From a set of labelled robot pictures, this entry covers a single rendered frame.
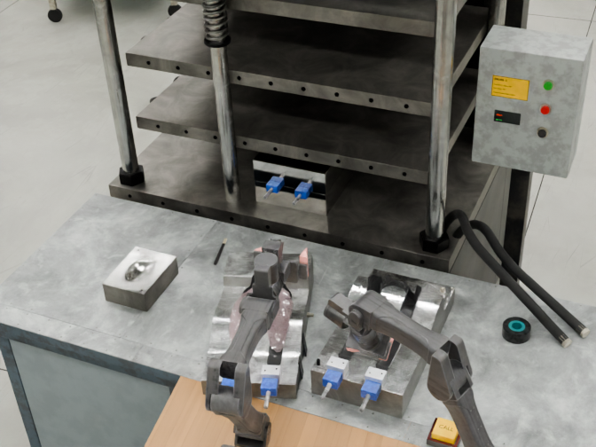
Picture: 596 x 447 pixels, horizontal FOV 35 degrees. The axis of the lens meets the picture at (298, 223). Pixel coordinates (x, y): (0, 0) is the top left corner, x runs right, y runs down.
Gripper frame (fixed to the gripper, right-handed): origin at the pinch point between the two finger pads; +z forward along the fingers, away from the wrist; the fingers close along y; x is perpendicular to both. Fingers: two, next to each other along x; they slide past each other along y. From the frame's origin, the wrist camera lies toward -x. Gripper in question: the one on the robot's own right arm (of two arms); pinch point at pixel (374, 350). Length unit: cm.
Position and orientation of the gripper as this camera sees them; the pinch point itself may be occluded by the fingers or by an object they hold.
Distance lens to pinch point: 246.8
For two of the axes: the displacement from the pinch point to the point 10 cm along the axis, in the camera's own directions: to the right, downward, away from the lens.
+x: -3.2, 8.8, -3.4
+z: 2.3, 4.2, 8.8
